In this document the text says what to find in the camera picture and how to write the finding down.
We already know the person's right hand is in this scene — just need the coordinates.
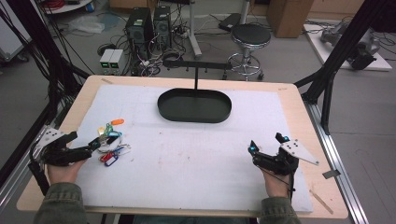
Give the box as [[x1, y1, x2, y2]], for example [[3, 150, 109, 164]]
[[261, 169, 294, 199]]

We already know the red cable coil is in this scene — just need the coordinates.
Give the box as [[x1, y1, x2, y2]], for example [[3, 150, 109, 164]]
[[41, 0, 65, 11]]

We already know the black round stool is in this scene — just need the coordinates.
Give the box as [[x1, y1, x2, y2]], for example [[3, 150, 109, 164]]
[[221, 23, 273, 81]]

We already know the small black computer tower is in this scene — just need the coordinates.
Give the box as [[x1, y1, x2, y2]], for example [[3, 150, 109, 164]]
[[152, 6, 173, 51]]

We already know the white foam mat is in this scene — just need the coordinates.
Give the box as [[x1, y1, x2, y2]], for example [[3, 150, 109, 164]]
[[74, 84, 314, 215]]

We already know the grey tape piece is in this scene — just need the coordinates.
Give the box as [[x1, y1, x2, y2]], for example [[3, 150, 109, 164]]
[[321, 169, 342, 180]]

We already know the person's left hand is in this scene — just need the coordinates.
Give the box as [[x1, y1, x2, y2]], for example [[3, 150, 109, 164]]
[[46, 159, 87, 185]]

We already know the thin wooden strip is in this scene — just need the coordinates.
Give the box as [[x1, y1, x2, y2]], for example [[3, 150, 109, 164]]
[[309, 189, 334, 216]]

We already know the white panel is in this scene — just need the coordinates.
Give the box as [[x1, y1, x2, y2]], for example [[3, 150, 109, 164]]
[[0, 0, 33, 63]]

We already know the white round table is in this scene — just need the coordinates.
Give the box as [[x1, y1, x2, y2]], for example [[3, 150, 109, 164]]
[[41, 0, 95, 15]]

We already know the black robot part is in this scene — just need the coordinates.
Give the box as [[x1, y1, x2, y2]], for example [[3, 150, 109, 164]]
[[346, 42, 378, 71]]

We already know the grey robot part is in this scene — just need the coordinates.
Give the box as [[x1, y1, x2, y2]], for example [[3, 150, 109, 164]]
[[319, 21, 381, 57]]

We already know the black frame strut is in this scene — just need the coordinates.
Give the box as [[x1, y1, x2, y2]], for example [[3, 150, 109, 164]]
[[293, 0, 396, 135], [5, 0, 92, 125]]

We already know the clear plastic bag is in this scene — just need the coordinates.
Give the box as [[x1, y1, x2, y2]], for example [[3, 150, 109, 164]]
[[67, 15, 106, 35]]

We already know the white floor board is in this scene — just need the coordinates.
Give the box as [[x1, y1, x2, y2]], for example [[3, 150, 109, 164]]
[[303, 22, 393, 72]]

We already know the red key tag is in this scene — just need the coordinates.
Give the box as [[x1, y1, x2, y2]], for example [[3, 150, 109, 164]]
[[99, 151, 115, 163]]

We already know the white desk leg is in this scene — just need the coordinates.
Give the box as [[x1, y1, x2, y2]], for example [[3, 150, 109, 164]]
[[186, 0, 204, 61]]

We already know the black key rack with tray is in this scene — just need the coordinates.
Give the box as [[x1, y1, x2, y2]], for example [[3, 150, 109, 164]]
[[157, 59, 233, 124]]

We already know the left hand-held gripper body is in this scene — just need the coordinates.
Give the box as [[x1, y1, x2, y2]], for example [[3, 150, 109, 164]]
[[30, 126, 93, 168]]

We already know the large black computer tower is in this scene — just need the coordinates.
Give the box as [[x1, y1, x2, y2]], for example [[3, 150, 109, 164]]
[[125, 7, 155, 61]]

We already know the flat black case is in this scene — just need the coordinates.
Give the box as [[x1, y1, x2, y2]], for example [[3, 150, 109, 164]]
[[218, 12, 243, 33]]

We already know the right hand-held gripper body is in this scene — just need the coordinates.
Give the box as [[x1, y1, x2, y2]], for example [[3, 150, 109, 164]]
[[251, 138, 320, 177]]

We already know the white bench power supply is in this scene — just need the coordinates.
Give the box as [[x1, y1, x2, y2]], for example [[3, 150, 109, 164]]
[[108, 49, 125, 76], [99, 48, 114, 76]]

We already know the aluminium rail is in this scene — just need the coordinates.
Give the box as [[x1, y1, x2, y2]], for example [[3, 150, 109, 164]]
[[0, 92, 78, 208], [303, 98, 371, 224]]

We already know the dark blue key tag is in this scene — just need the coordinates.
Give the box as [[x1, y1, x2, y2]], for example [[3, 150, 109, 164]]
[[104, 154, 120, 168]]

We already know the tangle of floor cables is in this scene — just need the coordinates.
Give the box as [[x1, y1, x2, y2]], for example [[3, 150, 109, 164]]
[[129, 18, 190, 77]]

